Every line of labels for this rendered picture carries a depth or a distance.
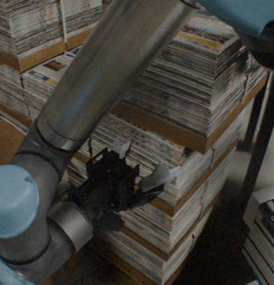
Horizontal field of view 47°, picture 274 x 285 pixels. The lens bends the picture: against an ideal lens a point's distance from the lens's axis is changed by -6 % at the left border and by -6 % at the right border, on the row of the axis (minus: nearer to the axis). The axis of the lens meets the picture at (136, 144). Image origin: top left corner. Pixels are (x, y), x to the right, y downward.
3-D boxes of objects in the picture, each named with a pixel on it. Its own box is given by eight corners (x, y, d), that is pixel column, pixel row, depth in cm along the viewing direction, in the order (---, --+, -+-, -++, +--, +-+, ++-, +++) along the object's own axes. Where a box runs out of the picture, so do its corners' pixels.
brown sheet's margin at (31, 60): (20, 72, 96) (17, 59, 93) (-24, 51, 110) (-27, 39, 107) (106, 33, 118) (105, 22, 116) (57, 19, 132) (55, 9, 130)
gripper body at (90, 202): (144, 162, 53) (92, 209, 46) (143, 198, 59) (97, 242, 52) (108, 144, 57) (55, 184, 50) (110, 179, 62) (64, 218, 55)
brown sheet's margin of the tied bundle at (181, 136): (204, 156, 68) (206, 139, 65) (99, 107, 81) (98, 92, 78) (235, 119, 77) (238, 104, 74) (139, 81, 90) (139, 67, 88)
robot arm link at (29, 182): (-2, 140, 41) (18, 196, 48) (-47, 205, 33) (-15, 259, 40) (53, 145, 40) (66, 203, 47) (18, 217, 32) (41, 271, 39)
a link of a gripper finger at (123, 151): (131, 124, 64) (120, 156, 57) (131, 147, 68) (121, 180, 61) (115, 122, 64) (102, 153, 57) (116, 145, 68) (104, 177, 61)
